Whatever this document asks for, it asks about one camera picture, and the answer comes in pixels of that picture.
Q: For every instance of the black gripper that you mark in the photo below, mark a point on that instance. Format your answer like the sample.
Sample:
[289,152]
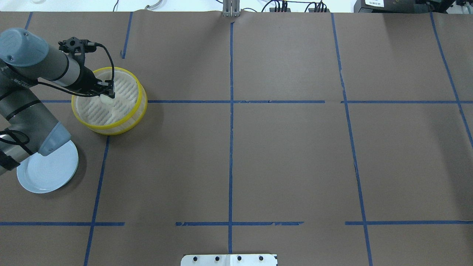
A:
[87,80]

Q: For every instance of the white steamed bun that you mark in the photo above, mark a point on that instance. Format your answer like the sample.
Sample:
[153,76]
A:
[105,99]

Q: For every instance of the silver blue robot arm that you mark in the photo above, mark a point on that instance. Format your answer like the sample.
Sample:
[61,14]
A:
[26,57]

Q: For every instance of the white steamer liner cloth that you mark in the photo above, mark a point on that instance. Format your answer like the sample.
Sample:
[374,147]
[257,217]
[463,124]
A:
[128,97]

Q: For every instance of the yellow rimmed steamer basket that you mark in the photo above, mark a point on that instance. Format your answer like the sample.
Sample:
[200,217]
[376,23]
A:
[124,125]

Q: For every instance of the light blue plate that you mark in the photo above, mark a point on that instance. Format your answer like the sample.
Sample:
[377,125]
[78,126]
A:
[42,174]

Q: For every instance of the black computer box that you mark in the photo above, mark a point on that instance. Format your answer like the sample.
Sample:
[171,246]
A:
[402,6]

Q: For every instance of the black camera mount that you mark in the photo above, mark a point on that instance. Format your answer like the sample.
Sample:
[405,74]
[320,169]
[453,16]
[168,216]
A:
[77,48]

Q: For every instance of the aluminium frame post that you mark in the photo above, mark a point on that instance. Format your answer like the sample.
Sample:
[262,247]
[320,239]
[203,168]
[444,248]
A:
[231,8]

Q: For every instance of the white camera stand pillar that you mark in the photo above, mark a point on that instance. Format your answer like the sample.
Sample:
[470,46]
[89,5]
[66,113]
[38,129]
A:
[230,260]

